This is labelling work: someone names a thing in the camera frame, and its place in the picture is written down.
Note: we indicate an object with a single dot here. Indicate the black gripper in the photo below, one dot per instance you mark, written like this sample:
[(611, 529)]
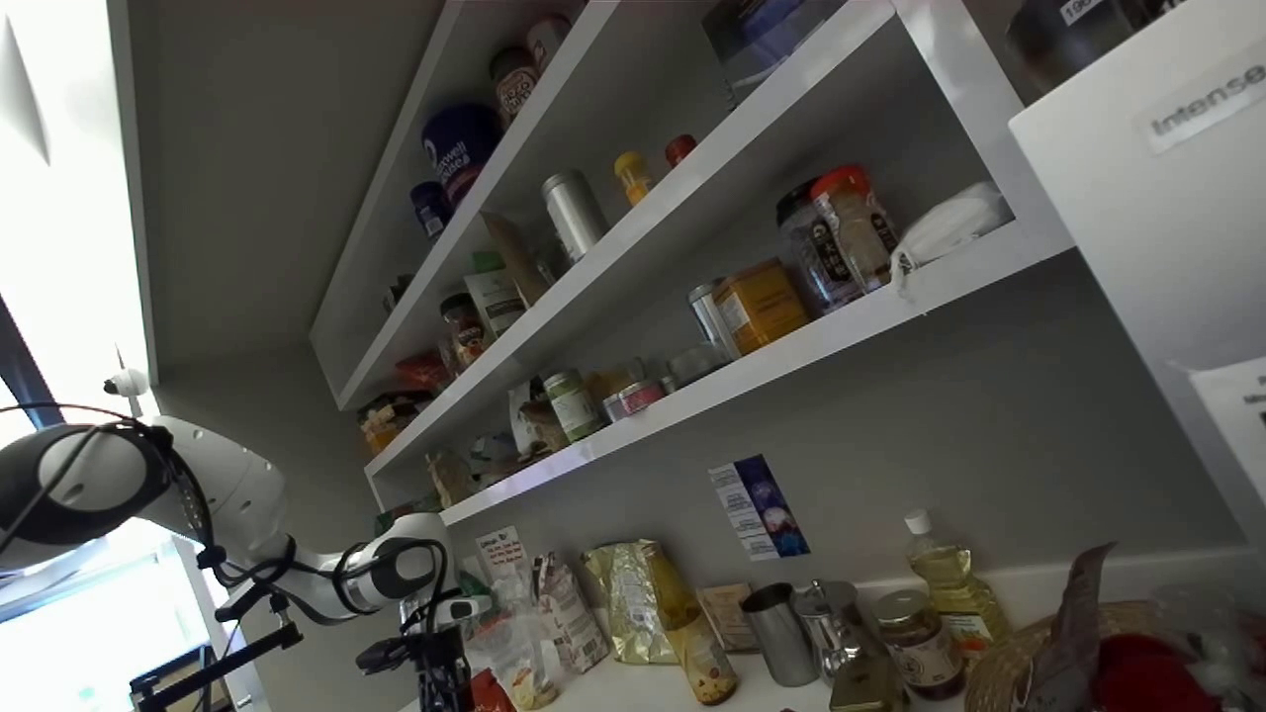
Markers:
[(442, 676)]

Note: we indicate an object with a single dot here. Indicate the orange packet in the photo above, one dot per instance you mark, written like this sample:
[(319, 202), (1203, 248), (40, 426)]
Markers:
[(493, 693)]

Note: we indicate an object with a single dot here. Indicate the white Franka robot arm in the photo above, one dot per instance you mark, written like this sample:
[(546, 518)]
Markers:
[(239, 488)]

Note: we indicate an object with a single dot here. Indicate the white and red packet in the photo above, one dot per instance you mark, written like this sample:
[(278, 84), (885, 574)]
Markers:
[(502, 567)]

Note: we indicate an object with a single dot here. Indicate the beige printed packet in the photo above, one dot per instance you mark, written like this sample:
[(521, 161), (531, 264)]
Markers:
[(570, 616)]

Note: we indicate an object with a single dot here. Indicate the tan paper packet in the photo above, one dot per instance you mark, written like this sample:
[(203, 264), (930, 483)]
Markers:
[(450, 475)]

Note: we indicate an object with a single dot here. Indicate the white small packet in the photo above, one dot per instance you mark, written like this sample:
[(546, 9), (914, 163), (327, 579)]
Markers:
[(528, 426)]

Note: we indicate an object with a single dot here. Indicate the brown flat packet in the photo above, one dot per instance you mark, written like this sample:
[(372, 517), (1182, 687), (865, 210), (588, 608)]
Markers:
[(727, 616)]

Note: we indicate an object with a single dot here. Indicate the yellow packet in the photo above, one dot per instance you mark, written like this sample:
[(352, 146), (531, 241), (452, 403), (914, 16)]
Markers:
[(762, 301)]

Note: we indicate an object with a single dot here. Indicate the clear plastic bag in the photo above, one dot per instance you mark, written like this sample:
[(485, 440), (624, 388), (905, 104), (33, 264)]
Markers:
[(521, 658)]

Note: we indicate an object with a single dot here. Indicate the gold foil bag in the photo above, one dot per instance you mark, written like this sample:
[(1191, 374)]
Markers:
[(633, 597)]

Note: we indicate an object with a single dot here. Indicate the yellow jar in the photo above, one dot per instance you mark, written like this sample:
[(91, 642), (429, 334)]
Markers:
[(382, 422)]

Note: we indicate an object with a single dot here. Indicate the white jar with green lid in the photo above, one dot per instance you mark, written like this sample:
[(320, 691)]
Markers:
[(570, 401)]

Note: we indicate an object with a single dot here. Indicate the metal jug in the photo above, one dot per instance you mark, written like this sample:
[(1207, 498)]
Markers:
[(777, 634)]

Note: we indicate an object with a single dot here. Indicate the pink tin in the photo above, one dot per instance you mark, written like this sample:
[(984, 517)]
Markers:
[(633, 397)]

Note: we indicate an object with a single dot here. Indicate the brown glass jar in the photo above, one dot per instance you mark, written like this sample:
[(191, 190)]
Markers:
[(460, 328)]

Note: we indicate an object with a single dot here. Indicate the white tub with green lid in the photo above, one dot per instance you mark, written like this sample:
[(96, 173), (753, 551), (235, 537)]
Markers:
[(493, 297)]

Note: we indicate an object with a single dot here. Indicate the crinkled clear wrapper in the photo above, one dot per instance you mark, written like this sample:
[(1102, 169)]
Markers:
[(828, 618)]

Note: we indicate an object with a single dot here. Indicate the tan box with white label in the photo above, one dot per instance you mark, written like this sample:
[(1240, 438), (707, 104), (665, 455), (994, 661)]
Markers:
[(512, 264)]

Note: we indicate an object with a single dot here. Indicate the white pole lamp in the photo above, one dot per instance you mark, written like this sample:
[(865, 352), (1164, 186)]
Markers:
[(125, 381)]

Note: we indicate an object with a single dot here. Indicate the glass jar with silver lid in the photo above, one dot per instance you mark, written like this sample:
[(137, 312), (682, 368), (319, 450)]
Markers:
[(710, 320)]

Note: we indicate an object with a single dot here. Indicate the dark brown labelled jar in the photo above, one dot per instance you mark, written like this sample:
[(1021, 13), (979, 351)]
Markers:
[(924, 645)]

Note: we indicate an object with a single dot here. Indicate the silver can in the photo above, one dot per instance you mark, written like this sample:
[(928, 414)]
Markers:
[(570, 214)]

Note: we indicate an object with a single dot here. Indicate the clear yellow oil bottle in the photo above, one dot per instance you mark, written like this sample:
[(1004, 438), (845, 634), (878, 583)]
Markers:
[(946, 574)]

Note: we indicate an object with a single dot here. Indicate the large blue canister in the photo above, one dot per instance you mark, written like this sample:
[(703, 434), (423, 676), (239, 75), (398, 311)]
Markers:
[(460, 146)]

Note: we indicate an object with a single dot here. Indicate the small yellow bottle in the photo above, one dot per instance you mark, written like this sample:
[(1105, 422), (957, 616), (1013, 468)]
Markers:
[(630, 181)]

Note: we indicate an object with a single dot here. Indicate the red capped container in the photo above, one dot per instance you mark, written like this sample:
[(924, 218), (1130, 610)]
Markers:
[(678, 146)]

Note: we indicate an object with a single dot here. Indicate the dark jar with red label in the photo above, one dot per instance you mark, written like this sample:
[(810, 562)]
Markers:
[(512, 80)]

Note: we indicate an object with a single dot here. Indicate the spice jar with red lid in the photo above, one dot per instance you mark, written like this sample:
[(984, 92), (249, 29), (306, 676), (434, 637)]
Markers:
[(856, 221)]

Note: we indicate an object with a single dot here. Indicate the grey pointed paper bag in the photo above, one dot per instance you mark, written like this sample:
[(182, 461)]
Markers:
[(1060, 634)]

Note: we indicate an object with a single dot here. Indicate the brown jar with pale lid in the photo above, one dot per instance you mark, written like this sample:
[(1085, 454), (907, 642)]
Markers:
[(546, 32)]

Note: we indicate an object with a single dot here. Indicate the white crumpled bag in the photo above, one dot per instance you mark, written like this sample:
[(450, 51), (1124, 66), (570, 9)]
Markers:
[(950, 218)]

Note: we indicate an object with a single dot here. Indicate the red rounded object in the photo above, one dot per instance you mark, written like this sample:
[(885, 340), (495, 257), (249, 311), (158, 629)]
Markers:
[(1139, 675)]

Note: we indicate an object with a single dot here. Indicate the blue box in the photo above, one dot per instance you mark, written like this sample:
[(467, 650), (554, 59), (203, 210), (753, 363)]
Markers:
[(762, 29)]

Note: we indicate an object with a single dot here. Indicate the white fuzzy object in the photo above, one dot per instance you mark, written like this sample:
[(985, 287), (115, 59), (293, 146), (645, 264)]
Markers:
[(1232, 655)]

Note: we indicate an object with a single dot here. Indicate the white cabinet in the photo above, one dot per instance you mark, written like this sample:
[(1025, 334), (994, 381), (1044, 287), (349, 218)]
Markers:
[(1159, 264)]

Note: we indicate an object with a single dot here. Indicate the white paper sign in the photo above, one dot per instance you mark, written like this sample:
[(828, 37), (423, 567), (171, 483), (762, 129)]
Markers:
[(1237, 410)]

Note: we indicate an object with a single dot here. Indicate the dark container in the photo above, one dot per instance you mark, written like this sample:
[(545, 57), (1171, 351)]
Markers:
[(1054, 32)]

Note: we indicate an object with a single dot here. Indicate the white cabinet label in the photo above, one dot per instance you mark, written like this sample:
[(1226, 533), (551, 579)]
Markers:
[(1207, 104)]

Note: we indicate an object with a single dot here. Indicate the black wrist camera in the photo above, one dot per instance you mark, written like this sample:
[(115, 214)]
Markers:
[(382, 655)]

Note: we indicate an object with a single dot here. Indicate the black camera stand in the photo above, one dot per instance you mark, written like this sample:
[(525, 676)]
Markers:
[(219, 655)]

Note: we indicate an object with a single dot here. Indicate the white wall shelf unit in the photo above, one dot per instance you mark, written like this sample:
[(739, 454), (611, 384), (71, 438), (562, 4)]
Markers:
[(793, 351)]

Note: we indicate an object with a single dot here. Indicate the blue frame strip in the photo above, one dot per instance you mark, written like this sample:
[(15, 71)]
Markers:
[(20, 368)]

